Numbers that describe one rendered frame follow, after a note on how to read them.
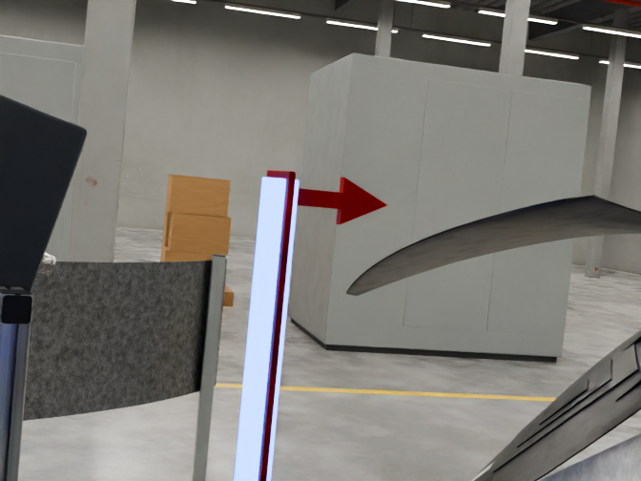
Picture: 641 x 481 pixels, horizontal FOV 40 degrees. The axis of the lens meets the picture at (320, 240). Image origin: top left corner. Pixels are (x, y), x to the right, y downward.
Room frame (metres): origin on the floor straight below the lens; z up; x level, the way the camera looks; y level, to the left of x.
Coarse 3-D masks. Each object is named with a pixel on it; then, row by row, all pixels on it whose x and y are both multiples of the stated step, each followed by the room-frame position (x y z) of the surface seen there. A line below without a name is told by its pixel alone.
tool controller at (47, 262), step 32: (0, 96) 0.91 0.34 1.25; (0, 128) 0.91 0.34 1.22; (32, 128) 0.93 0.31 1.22; (64, 128) 0.94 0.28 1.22; (0, 160) 0.91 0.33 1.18; (32, 160) 0.93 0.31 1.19; (64, 160) 0.94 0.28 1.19; (0, 192) 0.91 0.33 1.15; (32, 192) 0.93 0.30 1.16; (64, 192) 0.95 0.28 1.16; (0, 224) 0.91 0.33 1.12; (32, 224) 0.93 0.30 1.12; (0, 256) 0.91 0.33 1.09; (32, 256) 0.93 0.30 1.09
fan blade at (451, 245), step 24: (504, 216) 0.43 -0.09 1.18; (528, 216) 0.43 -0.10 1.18; (552, 216) 0.43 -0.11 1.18; (576, 216) 0.43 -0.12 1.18; (600, 216) 0.43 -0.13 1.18; (624, 216) 0.43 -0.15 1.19; (432, 240) 0.48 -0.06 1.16; (456, 240) 0.48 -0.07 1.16; (480, 240) 0.49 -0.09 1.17; (504, 240) 0.51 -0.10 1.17; (528, 240) 0.53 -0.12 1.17; (552, 240) 0.58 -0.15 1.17; (384, 264) 0.52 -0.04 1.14; (408, 264) 0.54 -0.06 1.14; (432, 264) 0.57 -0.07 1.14; (360, 288) 0.58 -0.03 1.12
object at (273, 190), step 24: (264, 192) 0.43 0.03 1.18; (264, 216) 0.43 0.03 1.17; (264, 240) 0.43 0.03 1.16; (264, 264) 0.43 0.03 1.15; (264, 288) 0.43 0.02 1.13; (264, 312) 0.42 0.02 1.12; (264, 336) 0.42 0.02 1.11; (264, 360) 0.42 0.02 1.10; (264, 384) 0.42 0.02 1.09; (240, 408) 0.44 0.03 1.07; (240, 432) 0.44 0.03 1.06; (240, 456) 0.43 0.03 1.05; (240, 480) 0.43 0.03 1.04
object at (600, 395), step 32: (640, 352) 0.72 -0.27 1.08; (576, 384) 0.79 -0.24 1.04; (608, 384) 0.72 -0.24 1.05; (640, 384) 0.68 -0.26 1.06; (544, 416) 0.77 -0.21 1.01; (576, 416) 0.72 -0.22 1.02; (608, 416) 0.68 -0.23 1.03; (512, 448) 0.78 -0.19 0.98; (544, 448) 0.71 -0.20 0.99; (576, 448) 0.68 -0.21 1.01; (480, 480) 0.77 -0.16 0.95; (512, 480) 0.70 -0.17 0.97
